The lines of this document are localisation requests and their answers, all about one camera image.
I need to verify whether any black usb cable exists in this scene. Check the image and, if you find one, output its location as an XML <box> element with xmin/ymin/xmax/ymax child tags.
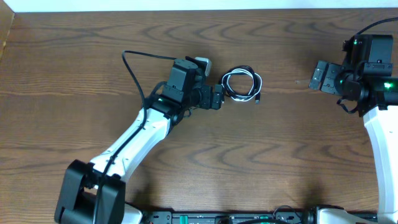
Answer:
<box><xmin>220</xmin><ymin>65</ymin><xmax>261</xmax><ymax>105</ymax></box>

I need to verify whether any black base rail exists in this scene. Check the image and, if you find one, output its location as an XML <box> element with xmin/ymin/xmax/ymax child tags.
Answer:
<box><xmin>140</xmin><ymin>205</ymin><xmax>381</xmax><ymax>224</ymax></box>

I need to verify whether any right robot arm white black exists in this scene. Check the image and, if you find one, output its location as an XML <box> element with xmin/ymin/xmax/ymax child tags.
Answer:
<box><xmin>308</xmin><ymin>34</ymin><xmax>397</xmax><ymax>223</ymax></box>

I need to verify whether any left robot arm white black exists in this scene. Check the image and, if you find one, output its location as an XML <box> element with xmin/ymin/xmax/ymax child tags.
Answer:
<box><xmin>54</xmin><ymin>57</ymin><xmax>223</xmax><ymax>223</ymax></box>

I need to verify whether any white usb cable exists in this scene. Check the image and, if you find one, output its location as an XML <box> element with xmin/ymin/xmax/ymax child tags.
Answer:
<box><xmin>226</xmin><ymin>68</ymin><xmax>263</xmax><ymax>103</ymax></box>

